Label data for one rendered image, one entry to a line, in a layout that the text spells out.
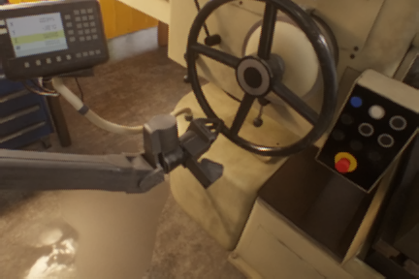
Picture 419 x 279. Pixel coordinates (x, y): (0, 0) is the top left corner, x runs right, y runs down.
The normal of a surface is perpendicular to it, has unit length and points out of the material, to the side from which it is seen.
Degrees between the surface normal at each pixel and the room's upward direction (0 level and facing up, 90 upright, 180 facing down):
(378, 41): 90
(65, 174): 76
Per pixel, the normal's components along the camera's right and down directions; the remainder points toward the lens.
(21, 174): 0.66, 0.33
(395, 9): -0.67, 0.40
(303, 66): -0.23, 0.40
